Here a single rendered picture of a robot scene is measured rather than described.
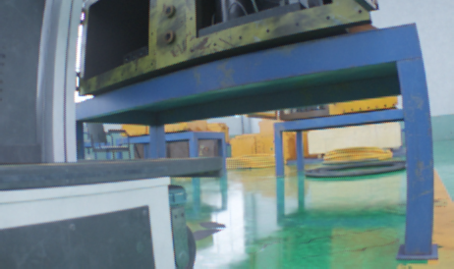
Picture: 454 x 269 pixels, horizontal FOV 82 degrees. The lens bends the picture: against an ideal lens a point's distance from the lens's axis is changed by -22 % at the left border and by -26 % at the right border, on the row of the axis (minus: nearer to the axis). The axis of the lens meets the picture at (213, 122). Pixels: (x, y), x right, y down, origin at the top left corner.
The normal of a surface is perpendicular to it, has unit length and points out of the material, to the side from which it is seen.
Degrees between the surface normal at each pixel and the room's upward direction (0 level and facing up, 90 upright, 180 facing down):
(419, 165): 90
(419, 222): 90
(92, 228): 90
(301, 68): 90
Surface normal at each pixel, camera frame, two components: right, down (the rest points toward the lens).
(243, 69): -0.62, -0.04
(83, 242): 0.86, -0.09
